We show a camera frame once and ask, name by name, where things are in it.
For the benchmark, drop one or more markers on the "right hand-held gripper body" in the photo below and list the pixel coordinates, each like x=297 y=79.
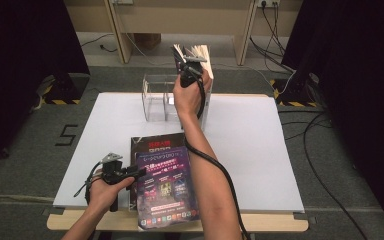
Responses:
x=190 y=75

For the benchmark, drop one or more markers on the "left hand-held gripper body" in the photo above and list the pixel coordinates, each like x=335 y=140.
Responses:
x=113 y=173

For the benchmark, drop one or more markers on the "white book with picture grid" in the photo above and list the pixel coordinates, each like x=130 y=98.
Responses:
x=206 y=56

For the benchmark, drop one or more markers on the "clear acrylic book rack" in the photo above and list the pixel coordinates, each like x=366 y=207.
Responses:
x=156 y=100

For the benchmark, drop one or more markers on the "person's left hand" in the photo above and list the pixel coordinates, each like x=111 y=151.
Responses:
x=108 y=196

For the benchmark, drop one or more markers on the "person's right hand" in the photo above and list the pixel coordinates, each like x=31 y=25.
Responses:
x=188 y=100

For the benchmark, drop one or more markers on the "beige wooden desk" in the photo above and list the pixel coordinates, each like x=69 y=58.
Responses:
x=180 y=20

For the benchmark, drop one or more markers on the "white board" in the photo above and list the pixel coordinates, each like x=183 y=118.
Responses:
x=246 y=126

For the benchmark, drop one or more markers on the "white power strip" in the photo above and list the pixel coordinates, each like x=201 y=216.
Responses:
x=122 y=1

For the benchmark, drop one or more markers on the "black stand base striped tape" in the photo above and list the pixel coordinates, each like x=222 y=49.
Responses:
x=65 y=90
x=293 y=95

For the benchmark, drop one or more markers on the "black curtain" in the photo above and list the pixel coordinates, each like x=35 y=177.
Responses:
x=13 y=66
x=363 y=100

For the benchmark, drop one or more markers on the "wooden table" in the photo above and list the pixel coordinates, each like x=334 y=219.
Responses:
x=286 y=225

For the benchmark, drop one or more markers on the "white wall socket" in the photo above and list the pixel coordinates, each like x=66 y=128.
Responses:
x=268 y=2

